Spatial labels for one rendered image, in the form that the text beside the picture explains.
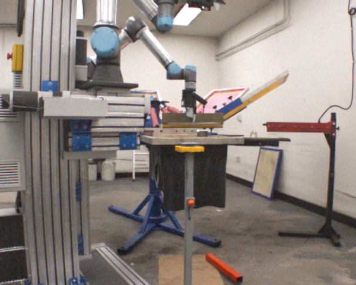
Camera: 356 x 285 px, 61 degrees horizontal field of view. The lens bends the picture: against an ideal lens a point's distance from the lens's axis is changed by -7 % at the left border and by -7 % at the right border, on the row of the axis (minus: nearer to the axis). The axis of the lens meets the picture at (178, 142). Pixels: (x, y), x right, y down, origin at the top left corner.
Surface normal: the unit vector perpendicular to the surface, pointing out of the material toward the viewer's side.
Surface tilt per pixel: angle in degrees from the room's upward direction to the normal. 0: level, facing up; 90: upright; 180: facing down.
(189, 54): 90
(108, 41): 98
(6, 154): 90
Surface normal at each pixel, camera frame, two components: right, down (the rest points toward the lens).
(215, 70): 0.25, 0.05
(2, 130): 0.53, 0.05
